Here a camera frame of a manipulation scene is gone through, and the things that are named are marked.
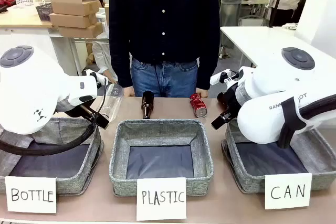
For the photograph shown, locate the grey chair back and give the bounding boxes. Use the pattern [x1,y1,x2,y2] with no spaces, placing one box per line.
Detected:
[237,15,263,27]

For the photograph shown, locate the black tripod pole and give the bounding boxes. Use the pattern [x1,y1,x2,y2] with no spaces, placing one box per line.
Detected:
[269,0,288,28]

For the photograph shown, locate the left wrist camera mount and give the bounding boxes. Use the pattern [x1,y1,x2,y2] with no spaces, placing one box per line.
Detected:
[83,69,109,89]

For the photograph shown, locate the large white table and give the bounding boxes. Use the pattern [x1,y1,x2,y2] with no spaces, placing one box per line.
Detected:
[219,26,336,70]

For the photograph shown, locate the white desk with wooden top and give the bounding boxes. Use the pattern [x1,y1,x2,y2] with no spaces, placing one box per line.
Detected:
[0,5,81,77]

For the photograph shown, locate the crouching person in white shirt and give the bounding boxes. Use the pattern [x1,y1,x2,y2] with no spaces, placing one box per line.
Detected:
[91,41,118,84]

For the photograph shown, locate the flat closed cardboard box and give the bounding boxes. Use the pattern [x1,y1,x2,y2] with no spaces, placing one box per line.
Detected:
[49,13,98,29]
[58,22,103,39]

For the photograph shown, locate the grey fabric basket bottle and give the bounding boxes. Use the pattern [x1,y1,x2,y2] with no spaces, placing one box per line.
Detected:
[0,118,104,196]

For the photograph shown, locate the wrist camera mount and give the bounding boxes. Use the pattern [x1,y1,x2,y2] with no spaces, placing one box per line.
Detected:
[83,69,109,89]
[209,69,240,86]

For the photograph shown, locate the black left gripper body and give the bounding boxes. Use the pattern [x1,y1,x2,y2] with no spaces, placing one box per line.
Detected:
[76,104,104,127]

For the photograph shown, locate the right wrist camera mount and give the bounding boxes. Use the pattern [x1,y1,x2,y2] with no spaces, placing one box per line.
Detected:
[209,69,240,86]

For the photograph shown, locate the white paper label CAN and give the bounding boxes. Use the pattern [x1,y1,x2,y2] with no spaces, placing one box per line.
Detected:
[264,173,312,210]

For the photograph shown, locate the black strap on right arm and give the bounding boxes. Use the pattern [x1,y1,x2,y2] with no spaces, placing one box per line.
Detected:
[278,97,303,149]

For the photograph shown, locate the large clear plastic bottle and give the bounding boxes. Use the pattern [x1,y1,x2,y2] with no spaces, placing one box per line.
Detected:
[99,83,124,123]

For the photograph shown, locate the white paper label PLASTIC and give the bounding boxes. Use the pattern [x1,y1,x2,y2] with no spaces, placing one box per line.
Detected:
[135,177,187,221]

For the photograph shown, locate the red cloth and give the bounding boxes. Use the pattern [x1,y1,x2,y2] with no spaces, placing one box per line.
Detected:
[0,0,16,12]

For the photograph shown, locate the person in dark shirt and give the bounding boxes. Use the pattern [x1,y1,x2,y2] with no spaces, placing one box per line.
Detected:
[109,0,221,98]

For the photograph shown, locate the thin black camera cable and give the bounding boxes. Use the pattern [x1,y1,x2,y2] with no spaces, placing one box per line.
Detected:
[93,78,109,122]

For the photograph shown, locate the white paper label BOTTLE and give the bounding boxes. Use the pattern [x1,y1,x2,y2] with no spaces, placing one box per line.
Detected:
[4,176,58,214]

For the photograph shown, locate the open cardboard box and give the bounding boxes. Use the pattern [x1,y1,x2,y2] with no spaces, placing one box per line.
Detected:
[50,0,102,17]

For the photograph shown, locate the grey fabric basket plastic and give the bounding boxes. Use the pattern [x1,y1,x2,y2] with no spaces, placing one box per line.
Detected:
[109,119,214,196]

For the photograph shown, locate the dark plastic mesh basket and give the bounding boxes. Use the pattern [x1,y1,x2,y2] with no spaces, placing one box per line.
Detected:
[35,3,53,22]

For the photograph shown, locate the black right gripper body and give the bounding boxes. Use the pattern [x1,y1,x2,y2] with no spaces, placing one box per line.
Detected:
[219,82,242,121]

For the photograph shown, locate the grey fabric basket can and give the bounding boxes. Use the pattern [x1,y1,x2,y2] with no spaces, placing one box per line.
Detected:
[222,118,336,195]

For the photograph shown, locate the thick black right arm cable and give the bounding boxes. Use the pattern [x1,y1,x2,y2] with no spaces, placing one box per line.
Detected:
[299,97,336,120]

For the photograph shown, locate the red crushed drink can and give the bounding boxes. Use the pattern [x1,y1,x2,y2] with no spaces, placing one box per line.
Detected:
[189,93,208,119]

